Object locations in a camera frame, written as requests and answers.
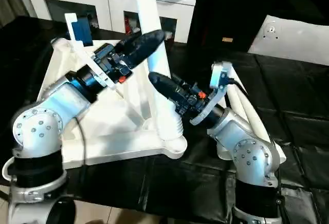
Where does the white plastic table leg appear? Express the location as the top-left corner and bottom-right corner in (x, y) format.
(229, 67), (282, 158)
(226, 80), (268, 137)
(133, 0), (186, 141)

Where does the white plastic table top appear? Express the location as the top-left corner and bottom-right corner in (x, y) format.
(39, 38), (188, 169)

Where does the white cabinet with glass doors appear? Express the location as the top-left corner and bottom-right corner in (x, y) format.
(21, 0), (198, 44)

